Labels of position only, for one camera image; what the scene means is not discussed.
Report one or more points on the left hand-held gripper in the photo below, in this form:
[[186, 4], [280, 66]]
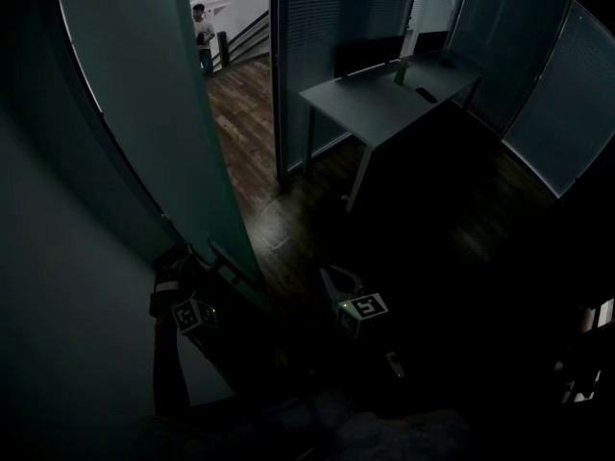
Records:
[[192, 315]]

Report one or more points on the person's left forearm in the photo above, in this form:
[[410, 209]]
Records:
[[168, 363]]

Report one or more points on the green bottle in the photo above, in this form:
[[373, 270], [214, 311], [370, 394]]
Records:
[[400, 72]]

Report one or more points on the person's left hand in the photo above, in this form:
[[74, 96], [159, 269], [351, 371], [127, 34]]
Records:
[[168, 281]]

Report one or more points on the grey office desk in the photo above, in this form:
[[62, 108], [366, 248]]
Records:
[[375, 108]]

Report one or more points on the black computer mouse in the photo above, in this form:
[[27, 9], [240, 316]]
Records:
[[447, 62]]

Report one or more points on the narrow glass partition with blinds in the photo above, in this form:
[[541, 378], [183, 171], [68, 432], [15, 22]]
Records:
[[439, 3]]

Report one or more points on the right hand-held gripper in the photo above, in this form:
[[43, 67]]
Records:
[[365, 310]]

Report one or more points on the frosted glass door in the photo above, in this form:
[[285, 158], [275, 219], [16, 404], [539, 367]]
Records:
[[134, 89]]

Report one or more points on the person's grey sweater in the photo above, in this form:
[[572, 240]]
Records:
[[360, 435]]

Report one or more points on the glass partition panel with blinds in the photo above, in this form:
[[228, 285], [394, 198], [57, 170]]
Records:
[[509, 51], [567, 113]]

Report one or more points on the black remote control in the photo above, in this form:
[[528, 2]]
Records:
[[426, 95]]

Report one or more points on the black metal stair railing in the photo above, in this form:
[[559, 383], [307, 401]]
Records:
[[245, 36]]

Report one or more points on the black monitor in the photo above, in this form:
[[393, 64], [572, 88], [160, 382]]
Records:
[[370, 55]]

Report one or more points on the wide glass partition with blinds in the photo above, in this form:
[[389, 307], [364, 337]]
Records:
[[336, 17]]

